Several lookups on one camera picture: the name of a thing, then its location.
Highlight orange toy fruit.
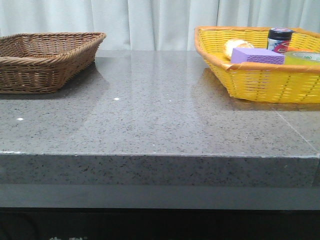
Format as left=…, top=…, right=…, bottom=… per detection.
left=287, top=46, right=314, bottom=52

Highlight white curtain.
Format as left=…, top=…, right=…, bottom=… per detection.
left=0, top=0, right=320, bottom=51

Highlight purple foam block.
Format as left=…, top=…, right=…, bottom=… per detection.
left=230, top=47, right=285, bottom=65

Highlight brown wicker basket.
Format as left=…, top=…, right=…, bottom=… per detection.
left=0, top=32, right=107, bottom=94

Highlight round bread roll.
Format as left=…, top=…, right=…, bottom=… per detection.
left=223, top=38, right=254, bottom=60

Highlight yellow clear tape roll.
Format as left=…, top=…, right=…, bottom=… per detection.
left=284, top=51, right=320, bottom=65

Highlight black lidded spice jar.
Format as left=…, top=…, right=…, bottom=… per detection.
left=266, top=27, right=295, bottom=54

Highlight yellow woven basket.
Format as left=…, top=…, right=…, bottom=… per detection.
left=194, top=26, right=320, bottom=104

